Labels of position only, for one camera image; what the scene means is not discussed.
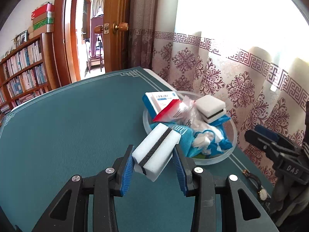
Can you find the wooden door frame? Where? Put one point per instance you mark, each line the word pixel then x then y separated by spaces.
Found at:
pixel 65 42

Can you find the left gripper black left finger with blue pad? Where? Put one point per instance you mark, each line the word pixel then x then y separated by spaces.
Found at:
pixel 68 211

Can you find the wooden bookshelf with books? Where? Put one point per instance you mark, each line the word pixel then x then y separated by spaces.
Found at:
pixel 28 72

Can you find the purple trousers on hanger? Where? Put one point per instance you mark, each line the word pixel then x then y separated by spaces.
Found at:
pixel 95 21

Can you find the blue white medicine box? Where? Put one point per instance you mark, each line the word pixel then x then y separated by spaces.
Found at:
pixel 155 102

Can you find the blue noodle snack packet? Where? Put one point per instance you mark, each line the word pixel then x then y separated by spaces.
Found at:
pixel 220 142

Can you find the brown wooden door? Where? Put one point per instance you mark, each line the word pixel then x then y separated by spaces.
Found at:
pixel 116 34

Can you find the patterned white maroon curtain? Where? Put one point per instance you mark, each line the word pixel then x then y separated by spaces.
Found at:
pixel 252 54

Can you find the red white tissue packet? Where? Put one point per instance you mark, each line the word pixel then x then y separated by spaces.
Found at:
pixel 166 112

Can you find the stacked boxes on bookshelf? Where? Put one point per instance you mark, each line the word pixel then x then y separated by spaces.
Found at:
pixel 42 20

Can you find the brass wooden door knob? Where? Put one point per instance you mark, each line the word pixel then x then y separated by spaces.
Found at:
pixel 121 27

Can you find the white sponge block black stripe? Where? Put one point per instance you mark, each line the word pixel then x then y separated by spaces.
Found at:
pixel 211 108

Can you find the teal knit cloth pouch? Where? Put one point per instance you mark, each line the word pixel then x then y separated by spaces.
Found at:
pixel 187 136

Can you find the teal table mat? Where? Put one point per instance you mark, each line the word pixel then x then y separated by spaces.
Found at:
pixel 81 129

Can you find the wooden stool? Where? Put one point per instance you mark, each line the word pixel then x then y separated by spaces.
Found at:
pixel 97 61

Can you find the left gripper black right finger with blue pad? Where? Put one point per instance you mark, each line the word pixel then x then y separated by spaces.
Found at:
pixel 224 203

